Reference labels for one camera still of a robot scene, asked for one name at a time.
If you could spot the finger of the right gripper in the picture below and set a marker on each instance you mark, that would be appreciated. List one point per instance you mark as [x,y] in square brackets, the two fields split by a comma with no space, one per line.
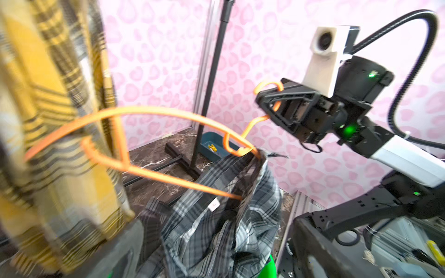
[285,102]

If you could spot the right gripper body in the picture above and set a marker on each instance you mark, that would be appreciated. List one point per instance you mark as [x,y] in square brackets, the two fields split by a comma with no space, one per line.
[326,116]

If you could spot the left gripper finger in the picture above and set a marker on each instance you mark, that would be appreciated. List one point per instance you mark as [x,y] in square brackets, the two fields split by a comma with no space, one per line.
[117,258]

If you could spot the grey plaid shirt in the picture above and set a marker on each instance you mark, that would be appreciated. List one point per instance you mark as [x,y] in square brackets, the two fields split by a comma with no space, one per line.
[208,236]

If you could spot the orange plastic hanger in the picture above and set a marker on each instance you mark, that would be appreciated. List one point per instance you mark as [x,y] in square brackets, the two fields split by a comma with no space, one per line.
[119,117]

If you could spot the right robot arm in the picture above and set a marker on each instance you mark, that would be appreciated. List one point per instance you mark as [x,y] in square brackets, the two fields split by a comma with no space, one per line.
[336,94]

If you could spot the dark teal plastic bin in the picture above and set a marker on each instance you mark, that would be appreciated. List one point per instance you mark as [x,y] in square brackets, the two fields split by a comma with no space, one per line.
[215,139]

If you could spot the yellow clothespin in bin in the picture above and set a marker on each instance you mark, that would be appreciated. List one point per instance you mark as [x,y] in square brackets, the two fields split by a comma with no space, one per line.
[212,148]

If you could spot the black clothes rack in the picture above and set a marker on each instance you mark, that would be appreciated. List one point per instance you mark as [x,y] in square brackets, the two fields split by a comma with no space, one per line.
[171,144]

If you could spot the green plastic basket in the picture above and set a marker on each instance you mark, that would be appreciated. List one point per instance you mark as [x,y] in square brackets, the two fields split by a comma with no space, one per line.
[269,270]

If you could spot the yellow plaid shirt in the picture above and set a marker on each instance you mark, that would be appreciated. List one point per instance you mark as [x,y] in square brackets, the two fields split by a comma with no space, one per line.
[58,206]

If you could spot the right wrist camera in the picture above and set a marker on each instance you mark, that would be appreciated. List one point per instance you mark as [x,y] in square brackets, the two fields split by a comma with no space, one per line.
[330,46]

